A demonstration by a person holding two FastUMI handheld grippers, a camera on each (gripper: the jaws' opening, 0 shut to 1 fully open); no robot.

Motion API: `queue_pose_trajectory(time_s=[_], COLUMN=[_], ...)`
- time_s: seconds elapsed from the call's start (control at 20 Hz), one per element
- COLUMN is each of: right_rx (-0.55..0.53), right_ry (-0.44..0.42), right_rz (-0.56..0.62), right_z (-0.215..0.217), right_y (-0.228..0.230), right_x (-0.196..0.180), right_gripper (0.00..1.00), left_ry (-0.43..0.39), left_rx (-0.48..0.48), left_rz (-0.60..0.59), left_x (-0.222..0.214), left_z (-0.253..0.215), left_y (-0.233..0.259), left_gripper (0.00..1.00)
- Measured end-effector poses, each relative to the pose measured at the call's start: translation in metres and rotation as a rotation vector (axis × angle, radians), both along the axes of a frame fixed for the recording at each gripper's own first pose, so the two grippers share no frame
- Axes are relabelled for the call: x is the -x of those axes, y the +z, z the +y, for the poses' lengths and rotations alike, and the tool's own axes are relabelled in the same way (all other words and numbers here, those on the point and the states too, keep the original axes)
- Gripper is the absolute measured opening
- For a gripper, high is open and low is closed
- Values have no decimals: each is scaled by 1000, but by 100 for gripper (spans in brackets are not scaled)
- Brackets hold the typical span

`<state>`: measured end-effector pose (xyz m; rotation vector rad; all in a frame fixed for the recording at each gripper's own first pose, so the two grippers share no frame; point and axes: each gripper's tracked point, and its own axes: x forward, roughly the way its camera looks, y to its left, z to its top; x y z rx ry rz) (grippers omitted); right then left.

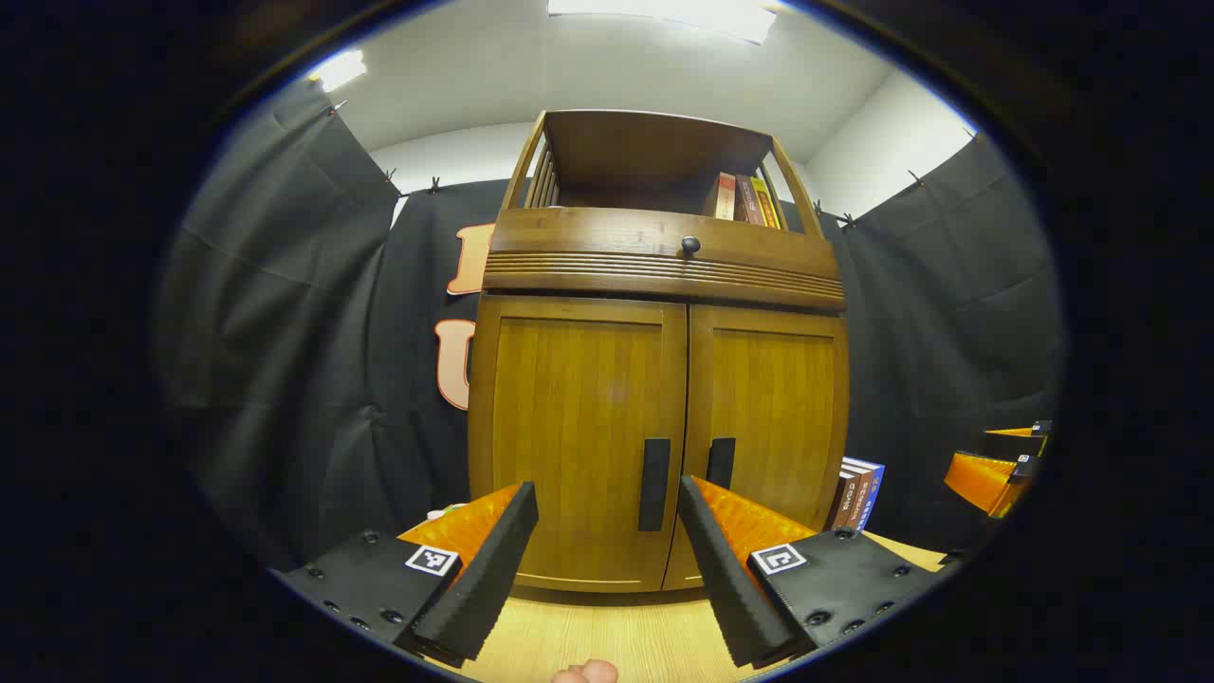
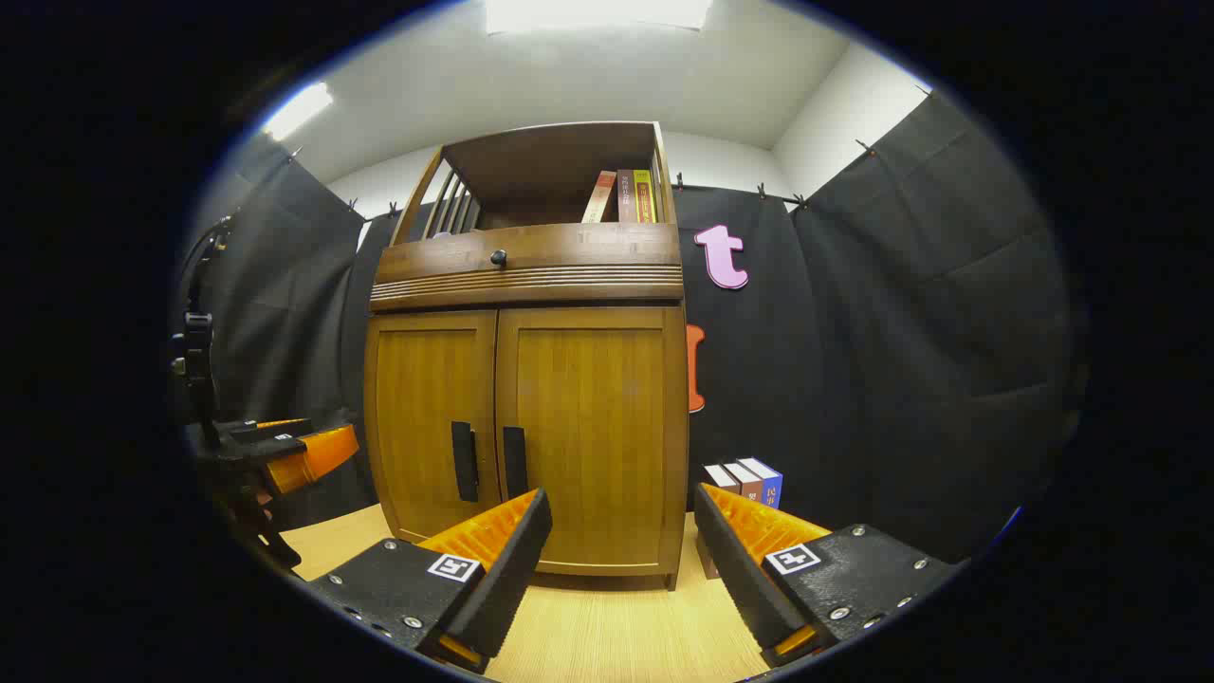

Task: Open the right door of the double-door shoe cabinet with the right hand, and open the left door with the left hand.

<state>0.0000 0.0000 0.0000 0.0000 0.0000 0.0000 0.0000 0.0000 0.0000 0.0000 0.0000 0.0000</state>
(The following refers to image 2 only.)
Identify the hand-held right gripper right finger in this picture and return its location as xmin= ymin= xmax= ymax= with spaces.
xmin=693 ymin=482 xmax=959 ymax=668

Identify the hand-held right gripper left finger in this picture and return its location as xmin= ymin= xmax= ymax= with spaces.
xmin=305 ymin=488 xmax=554 ymax=674

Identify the wooden shoe cabinet door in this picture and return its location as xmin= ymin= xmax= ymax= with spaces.
xmin=495 ymin=305 xmax=689 ymax=577
xmin=366 ymin=311 xmax=501 ymax=544

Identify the wooden double-door shoe cabinet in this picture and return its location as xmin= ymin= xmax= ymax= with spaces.
xmin=364 ymin=120 xmax=690 ymax=591

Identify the brown spine book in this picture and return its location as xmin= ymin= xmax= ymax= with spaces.
xmin=723 ymin=461 xmax=764 ymax=504

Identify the blue and white book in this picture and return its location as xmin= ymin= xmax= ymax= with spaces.
xmin=740 ymin=457 xmax=784 ymax=509

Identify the black backdrop cloth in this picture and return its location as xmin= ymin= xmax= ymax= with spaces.
xmin=190 ymin=90 xmax=1077 ymax=561

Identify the small ceiling light panel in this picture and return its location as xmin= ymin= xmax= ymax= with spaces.
xmin=263 ymin=83 xmax=335 ymax=141

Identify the wooden drawer with black knob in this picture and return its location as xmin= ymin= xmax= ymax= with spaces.
xmin=370 ymin=223 xmax=685 ymax=314

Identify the red and cream book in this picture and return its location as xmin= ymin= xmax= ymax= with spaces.
xmin=581 ymin=171 xmax=617 ymax=224

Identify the large ceiling light panel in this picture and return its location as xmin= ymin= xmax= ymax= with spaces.
xmin=486 ymin=0 xmax=712 ymax=34

